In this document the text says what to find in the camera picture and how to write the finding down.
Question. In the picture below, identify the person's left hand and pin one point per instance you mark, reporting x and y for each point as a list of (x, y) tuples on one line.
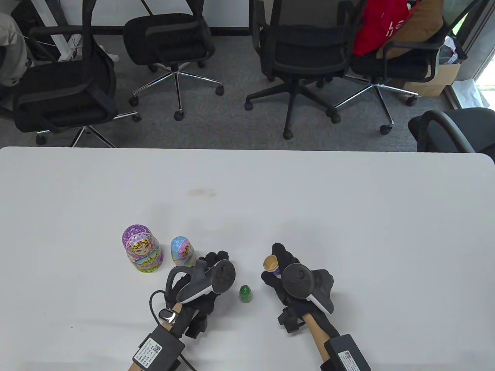
[(196, 309)]

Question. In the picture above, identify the person's right hand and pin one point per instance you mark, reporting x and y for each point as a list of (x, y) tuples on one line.
[(276, 284)]

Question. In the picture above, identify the person's left fingers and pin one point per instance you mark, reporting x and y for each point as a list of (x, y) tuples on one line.
[(215, 256)]

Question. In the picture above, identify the person's right thumb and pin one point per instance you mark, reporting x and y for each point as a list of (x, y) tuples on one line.
[(269, 281)]

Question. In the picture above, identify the purple nesting doll half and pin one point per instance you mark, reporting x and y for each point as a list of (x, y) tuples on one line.
[(271, 264)]

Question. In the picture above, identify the person's right forearm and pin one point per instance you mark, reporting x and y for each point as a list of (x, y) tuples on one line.
[(315, 332)]

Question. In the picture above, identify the black labelled box left forearm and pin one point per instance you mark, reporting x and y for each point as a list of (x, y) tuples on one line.
[(157, 348)]

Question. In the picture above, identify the person's left forearm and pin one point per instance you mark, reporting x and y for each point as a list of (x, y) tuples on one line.
[(174, 317)]

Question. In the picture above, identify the black labelled box right forearm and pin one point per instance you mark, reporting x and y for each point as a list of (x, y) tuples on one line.
[(347, 353)]

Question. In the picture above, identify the black white left hand controller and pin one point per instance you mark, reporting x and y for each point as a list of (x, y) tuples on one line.
[(216, 277)]

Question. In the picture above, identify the black white hand controller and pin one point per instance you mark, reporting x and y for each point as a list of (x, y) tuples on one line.
[(216, 277), (299, 282)]

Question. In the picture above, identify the small green nesting doll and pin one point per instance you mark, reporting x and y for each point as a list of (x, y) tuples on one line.
[(245, 293)]

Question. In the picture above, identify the black white right hand controller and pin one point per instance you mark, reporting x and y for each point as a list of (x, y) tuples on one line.
[(299, 282)]

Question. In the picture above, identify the blue nesting doll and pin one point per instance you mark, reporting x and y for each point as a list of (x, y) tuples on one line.
[(182, 251)]

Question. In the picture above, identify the large purple nesting doll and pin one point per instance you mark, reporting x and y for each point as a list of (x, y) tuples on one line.
[(141, 249)]

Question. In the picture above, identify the silver wrist clip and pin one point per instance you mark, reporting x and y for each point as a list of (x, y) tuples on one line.
[(168, 315)]

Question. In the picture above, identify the black mesh office chair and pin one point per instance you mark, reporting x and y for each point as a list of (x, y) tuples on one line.
[(305, 50), (448, 127), (170, 38), (402, 69), (65, 89)]

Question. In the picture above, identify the cardboard box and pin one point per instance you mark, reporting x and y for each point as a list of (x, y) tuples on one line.
[(437, 79)]

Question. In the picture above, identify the white desk leg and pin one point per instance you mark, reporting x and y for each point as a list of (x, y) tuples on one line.
[(58, 31)]

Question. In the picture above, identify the white plastic sheet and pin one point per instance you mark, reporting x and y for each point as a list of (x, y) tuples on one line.
[(470, 92)]

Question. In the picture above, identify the red bag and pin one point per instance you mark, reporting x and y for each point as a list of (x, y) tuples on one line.
[(377, 27)]

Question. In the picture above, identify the brown cushion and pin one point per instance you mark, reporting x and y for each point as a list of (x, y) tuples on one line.
[(419, 25)]

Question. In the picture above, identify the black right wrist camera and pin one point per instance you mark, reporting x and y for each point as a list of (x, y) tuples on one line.
[(290, 320)]

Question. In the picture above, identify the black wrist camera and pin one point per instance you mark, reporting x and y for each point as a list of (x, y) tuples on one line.
[(290, 320), (196, 326)]

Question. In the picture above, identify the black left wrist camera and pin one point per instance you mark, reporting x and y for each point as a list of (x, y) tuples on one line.
[(196, 326)]

